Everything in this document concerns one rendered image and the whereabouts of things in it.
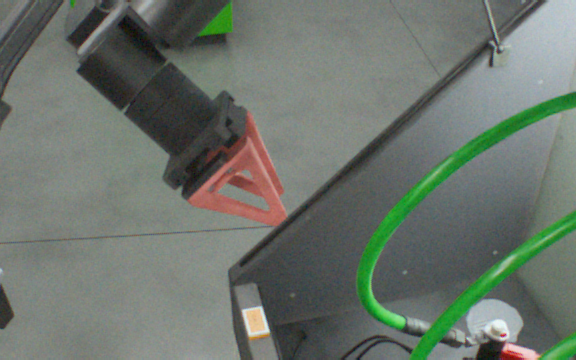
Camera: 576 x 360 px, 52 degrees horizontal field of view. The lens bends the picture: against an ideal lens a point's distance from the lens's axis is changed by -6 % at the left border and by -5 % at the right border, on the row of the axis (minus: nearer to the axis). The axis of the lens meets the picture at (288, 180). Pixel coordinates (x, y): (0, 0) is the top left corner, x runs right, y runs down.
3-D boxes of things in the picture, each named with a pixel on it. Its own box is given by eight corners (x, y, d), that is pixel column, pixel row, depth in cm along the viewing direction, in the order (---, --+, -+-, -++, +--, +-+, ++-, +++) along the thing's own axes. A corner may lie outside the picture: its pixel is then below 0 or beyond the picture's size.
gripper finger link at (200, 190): (306, 171, 56) (230, 99, 53) (314, 206, 49) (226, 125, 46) (252, 220, 57) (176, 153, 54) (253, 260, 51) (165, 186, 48)
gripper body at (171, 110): (240, 102, 56) (179, 44, 53) (237, 140, 46) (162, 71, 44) (190, 151, 57) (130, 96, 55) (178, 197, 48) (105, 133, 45)
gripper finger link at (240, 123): (304, 162, 58) (230, 92, 55) (311, 194, 51) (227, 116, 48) (252, 210, 59) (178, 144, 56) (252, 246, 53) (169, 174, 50)
